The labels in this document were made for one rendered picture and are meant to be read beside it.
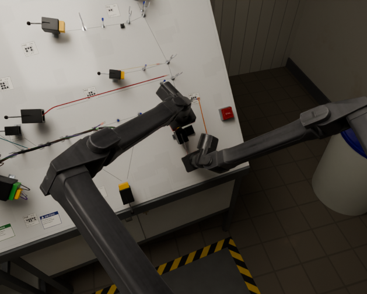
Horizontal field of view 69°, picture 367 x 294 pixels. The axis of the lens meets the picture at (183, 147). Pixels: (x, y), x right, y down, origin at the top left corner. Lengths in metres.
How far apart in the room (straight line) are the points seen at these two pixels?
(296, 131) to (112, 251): 0.56
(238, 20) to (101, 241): 2.81
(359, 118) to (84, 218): 0.63
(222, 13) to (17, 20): 2.09
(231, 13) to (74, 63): 2.08
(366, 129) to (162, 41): 0.86
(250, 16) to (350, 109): 2.46
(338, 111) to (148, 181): 0.80
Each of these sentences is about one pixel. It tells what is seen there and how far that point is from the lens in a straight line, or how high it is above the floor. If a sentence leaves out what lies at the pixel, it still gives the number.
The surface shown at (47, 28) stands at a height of 1.50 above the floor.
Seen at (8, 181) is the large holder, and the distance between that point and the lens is 1.12.
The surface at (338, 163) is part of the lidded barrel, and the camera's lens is 2.08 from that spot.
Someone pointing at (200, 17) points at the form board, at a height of 1.41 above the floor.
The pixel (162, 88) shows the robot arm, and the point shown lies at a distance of 0.92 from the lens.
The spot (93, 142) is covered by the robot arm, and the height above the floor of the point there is 1.57.
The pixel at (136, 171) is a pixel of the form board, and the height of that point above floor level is 0.98.
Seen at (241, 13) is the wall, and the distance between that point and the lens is 3.06.
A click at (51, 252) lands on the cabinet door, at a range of 1.51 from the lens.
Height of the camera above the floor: 1.94
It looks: 50 degrees down
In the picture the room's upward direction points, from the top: 3 degrees counter-clockwise
